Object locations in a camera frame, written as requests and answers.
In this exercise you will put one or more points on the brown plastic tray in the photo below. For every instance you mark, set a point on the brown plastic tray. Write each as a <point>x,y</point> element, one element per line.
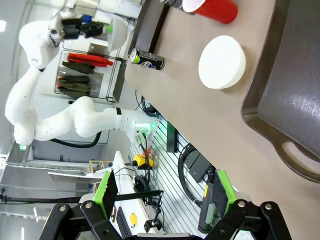
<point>150,27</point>

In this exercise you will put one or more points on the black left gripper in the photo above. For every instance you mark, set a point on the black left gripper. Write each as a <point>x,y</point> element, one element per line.
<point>71,28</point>

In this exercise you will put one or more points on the wooden frame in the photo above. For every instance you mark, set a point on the wooden frame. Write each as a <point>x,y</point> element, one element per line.
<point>97,166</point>

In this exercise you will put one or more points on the white desk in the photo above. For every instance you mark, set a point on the white desk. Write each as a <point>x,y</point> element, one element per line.
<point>125,185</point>

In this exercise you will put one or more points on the grey green hand tool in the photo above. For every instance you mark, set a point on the grey green hand tool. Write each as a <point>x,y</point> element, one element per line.
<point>208,210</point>

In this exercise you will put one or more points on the yellow emergency stop button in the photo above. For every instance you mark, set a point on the yellow emergency stop button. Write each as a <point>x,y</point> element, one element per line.
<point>143,160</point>

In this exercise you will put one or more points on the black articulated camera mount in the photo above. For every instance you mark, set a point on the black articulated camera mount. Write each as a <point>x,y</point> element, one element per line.
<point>150,200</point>

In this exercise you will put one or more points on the white slotted panel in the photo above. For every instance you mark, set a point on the white slotted panel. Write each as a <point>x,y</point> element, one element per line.
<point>172,190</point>

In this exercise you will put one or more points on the red plastic cup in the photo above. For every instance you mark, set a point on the red plastic cup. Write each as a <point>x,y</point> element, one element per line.
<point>215,10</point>

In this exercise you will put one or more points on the yellow small object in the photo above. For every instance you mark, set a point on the yellow small object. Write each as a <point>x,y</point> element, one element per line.
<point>133,220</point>

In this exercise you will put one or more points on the red folded garment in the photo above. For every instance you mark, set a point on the red folded garment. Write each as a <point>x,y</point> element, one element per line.
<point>87,59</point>

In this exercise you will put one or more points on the olive green garment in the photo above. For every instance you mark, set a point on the olive green garment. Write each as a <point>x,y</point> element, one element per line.
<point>73,85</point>
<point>77,67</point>

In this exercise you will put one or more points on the black Pepsi can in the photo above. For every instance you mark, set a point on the black Pepsi can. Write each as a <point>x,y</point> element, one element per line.
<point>147,60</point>

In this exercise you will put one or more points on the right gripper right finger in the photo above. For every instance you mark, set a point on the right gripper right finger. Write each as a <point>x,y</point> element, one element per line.
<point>225,192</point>

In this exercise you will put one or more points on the white bowl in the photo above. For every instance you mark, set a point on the white bowl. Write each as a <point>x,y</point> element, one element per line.
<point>221,62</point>
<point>117,35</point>

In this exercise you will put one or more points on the black keyboard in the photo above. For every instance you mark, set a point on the black keyboard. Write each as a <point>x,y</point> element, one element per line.
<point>123,222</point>

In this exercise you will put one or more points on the dark grey tray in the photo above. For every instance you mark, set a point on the dark grey tray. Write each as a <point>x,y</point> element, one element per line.
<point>290,87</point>

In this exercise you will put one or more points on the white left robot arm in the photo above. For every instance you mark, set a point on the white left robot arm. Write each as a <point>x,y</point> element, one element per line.
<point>52,122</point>

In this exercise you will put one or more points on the blue box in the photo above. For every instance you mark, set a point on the blue box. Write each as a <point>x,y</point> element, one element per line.
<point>86,18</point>

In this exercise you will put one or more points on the black tripod pole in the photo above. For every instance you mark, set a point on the black tripod pole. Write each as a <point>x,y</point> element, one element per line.
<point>37,200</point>

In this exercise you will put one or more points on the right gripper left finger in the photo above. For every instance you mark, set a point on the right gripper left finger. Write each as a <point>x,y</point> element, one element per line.
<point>107,192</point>

